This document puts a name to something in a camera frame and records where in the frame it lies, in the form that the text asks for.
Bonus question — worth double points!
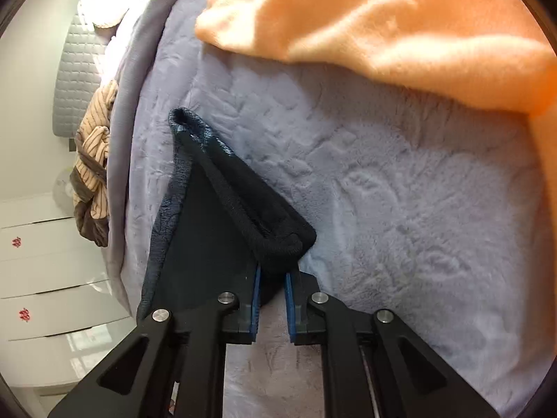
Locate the grey bed cover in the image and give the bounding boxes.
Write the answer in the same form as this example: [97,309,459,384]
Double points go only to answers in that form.
[107,0,192,314]

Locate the grey quilted headboard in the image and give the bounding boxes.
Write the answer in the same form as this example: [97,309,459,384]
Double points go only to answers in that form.
[52,11,115,138]

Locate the lavender embossed blanket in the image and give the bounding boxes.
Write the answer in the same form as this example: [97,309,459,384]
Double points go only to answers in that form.
[122,0,553,418]

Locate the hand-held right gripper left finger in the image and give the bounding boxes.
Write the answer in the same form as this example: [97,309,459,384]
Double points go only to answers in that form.
[47,263,262,418]

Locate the black pants with patterned waistband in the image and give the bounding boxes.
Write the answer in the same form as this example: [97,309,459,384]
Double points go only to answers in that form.
[136,107,317,320]

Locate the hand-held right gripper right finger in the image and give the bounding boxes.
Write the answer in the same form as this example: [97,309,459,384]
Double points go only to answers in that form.
[283,270,501,418]

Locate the white glossy wardrobe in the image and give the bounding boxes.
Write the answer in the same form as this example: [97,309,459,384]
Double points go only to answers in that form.
[0,192,135,388]

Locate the white round cushion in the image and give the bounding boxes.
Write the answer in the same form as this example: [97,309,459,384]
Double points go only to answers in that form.
[78,0,146,27]

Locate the orange fleece garment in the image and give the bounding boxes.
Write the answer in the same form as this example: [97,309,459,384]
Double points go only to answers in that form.
[194,0,557,227]

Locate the brown beige striped garment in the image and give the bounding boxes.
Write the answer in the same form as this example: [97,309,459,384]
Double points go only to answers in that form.
[70,79,120,248]

